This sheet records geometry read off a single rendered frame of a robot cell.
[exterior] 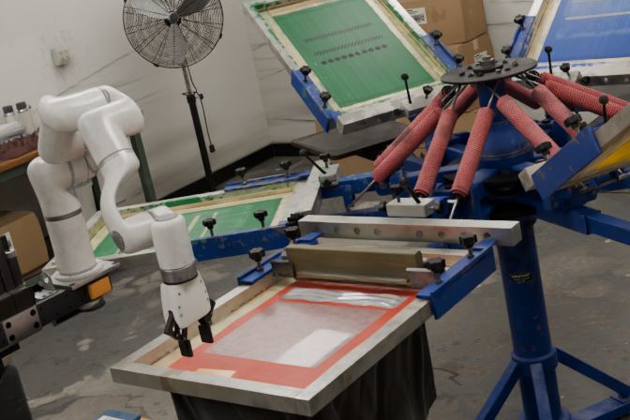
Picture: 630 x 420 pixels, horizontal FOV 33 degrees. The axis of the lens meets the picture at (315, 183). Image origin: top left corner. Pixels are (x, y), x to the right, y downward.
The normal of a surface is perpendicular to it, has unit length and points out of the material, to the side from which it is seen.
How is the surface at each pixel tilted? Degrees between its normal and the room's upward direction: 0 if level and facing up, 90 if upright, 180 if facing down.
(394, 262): 90
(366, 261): 90
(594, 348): 0
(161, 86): 90
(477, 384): 0
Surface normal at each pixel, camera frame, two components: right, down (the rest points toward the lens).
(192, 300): 0.78, 0.07
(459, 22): -0.46, 0.33
